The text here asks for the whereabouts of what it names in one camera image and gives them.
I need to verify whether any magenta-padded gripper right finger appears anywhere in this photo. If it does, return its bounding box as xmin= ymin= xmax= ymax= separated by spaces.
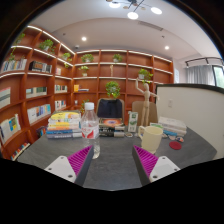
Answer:
xmin=132 ymin=145 xmax=181 ymax=187

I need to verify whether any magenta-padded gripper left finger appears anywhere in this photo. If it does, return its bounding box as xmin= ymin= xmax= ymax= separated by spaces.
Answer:
xmin=44 ymin=145 xmax=95 ymax=187

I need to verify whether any clear plastic water bottle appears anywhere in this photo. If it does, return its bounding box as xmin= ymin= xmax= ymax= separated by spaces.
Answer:
xmin=80 ymin=102 xmax=101 ymax=160

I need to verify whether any colourful book stack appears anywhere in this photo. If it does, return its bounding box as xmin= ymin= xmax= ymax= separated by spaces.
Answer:
xmin=45 ymin=110 xmax=83 ymax=140

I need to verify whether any white book stack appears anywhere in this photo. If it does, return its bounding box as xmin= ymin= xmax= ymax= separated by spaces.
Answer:
xmin=149 ymin=116 xmax=188 ymax=138

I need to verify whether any green and white upright carton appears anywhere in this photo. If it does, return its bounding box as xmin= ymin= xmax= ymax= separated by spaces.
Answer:
xmin=127 ymin=111 xmax=139 ymax=133

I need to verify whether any dark book stack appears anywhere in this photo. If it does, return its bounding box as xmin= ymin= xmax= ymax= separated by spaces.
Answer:
xmin=98 ymin=117 xmax=126 ymax=138

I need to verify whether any wooden artist mannequin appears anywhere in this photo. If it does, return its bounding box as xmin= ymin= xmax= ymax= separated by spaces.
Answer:
xmin=134 ymin=78 xmax=160 ymax=128

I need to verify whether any dark blue chair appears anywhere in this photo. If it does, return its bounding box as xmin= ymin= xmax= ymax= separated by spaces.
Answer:
xmin=96 ymin=97 xmax=125 ymax=120

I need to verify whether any orange wooden shelf unit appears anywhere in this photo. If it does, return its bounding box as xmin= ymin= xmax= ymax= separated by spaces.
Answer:
xmin=0 ymin=24 xmax=175 ymax=161

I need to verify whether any grey curtain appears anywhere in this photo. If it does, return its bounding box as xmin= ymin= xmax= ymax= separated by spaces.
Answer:
xmin=186 ymin=64 xmax=216 ymax=86

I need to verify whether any window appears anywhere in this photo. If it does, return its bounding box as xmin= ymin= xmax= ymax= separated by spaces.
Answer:
xmin=212 ymin=64 xmax=224 ymax=88

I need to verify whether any ceiling air vent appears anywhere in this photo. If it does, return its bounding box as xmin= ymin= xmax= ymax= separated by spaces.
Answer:
xmin=138 ymin=20 xmax=164 ymax=32

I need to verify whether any round-bulb ceiling chandelier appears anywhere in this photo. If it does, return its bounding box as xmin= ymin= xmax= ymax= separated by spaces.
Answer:
xmin=105 ymin=0 xmax=163 ymax=20

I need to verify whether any white wall notice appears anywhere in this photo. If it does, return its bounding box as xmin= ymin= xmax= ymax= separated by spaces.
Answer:
xmin=173 ymin=68 xmax=180 ymax=84

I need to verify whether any dark curtain rail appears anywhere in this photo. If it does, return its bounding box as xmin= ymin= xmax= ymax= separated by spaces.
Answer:
xmin=184 ymin=57 xmax=224 ymax=68

